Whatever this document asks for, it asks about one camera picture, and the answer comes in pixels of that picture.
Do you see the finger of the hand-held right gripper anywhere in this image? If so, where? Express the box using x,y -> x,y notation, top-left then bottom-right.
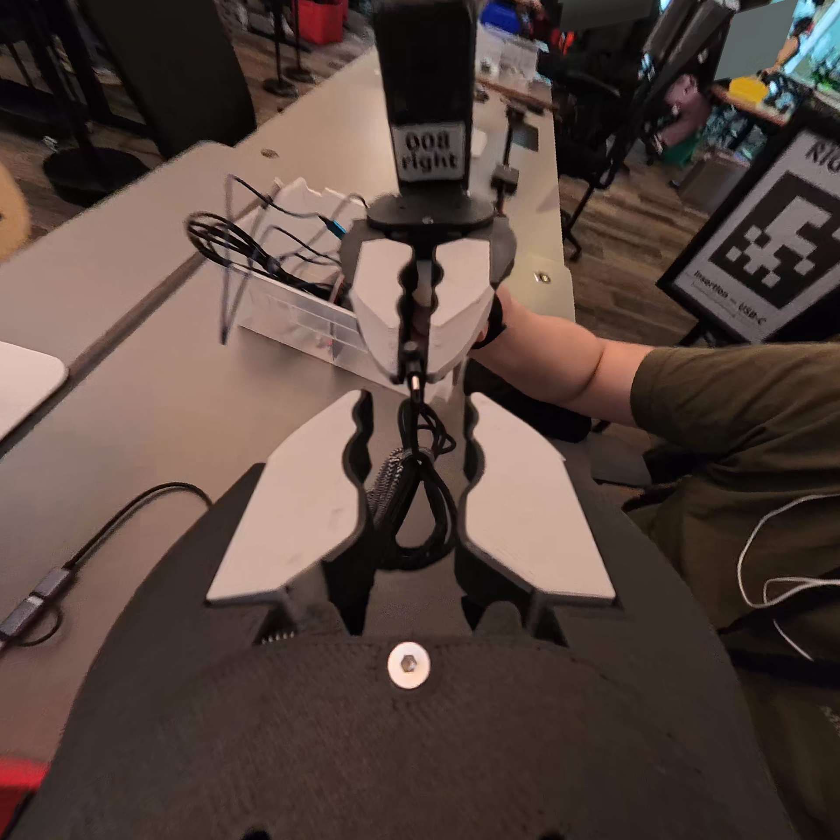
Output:
425,236 -> 497,385
348,238 -> 417,387

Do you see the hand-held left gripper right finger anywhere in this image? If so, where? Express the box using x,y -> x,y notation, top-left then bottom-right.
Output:
455,392 -> 619,627

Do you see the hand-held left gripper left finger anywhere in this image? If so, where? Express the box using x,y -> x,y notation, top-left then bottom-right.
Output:
205,389 -> 376,636

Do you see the braided USB-C cable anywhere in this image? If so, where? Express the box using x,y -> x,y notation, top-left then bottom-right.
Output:
366,446 -> 411,529

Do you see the black cable bundle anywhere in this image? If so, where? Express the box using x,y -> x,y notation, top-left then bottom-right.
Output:
375,259 -> 462,573

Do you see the grey USB hub black cable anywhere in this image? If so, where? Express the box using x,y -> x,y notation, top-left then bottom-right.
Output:
26,482 -> 214,601

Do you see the person's right forearm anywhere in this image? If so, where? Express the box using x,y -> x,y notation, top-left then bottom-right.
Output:
469,289 -> 657,435

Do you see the dark grey USB adapter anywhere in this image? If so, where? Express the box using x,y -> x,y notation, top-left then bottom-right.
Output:
0,591 -> 43,643

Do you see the clear acrylic organizer box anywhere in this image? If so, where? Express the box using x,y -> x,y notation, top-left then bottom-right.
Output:
223,176 -> 368,368

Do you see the small red crate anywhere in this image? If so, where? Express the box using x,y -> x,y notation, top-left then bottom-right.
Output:
294,0 -> 349,47

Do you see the small black clamp stand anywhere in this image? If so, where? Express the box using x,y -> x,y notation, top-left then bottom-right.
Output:
491,105 -> 540,198

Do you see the black cabinet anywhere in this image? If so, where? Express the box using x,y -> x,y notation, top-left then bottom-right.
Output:
85,0 -> 258,160

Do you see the black round stand base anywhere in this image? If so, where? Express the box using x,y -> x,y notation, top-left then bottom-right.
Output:
42,146 -> 151,207

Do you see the black framed tag sign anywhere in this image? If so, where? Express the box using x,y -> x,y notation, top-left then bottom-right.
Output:
656,108 -> 840,347

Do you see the rounded wooden sign board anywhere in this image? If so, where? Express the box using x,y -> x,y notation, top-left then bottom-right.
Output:
0,164 -> 30,260

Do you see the red plastic bin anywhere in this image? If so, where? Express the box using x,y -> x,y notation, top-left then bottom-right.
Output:
0,758 -> 52,837

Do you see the thin cable with blue plug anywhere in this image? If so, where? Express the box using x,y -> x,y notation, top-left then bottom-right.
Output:
226,172 -> 349,238

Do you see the thin white earphone cable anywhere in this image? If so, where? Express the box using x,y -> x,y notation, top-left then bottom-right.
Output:
737,492 -> 840,664

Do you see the white rounded base plate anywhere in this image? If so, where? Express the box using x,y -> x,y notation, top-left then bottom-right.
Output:
0,340 -> 70,442

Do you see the black shoulder strap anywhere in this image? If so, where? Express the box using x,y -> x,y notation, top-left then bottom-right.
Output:
722,626 -> 840,691

